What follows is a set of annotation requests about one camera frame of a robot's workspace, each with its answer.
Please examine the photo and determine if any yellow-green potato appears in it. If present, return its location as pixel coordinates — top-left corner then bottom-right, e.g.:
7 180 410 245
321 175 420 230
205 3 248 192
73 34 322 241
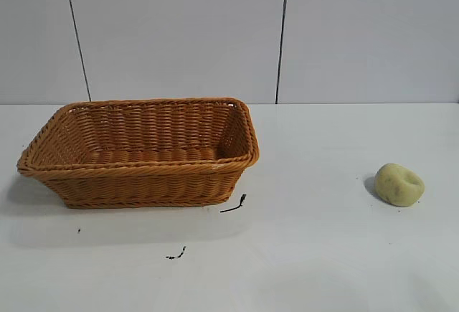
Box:
374 162 425 208

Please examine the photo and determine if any brown woven wicker basket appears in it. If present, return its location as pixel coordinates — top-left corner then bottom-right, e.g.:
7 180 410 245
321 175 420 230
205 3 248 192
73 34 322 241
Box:
16 97 261 209

